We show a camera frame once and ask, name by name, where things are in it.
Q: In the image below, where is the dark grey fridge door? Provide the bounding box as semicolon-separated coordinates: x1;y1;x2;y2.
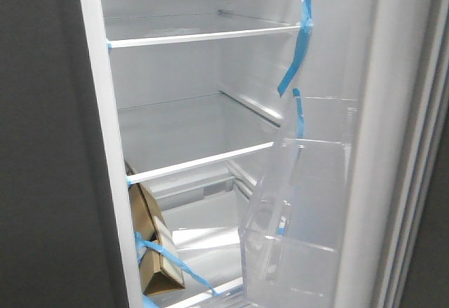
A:
1;0;128;307
241;0;449;308

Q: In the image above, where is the lower glass fridge shelf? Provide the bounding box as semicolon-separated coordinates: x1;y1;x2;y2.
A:
118;93;279;185

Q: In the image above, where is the glass fridge shelf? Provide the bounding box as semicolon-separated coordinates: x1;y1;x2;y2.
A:
118;93;279;185
105;11;300;48

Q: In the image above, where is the white fridge body interior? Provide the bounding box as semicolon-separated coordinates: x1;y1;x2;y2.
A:
75;0;382;308

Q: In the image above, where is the blue tape on door bin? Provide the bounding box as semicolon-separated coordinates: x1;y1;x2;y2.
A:
293;88;305;138

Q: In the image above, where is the clear plastic door bin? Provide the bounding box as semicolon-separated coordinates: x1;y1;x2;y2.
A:
239;98;357;307

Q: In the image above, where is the upper glass fridge shelf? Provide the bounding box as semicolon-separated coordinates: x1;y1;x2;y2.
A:
105;11;300;48

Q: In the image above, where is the clear crisper drawer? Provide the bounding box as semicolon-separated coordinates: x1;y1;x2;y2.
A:
145;165;256;296

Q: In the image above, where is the blue tape over cardboard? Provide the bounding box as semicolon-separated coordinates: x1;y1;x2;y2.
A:
134;232;218;296

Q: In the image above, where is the brown cardboard box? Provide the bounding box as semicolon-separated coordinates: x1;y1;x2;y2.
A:
128;183;185;296

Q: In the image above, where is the long blue tape strip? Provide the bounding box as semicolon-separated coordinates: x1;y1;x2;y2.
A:
277;0;313;97

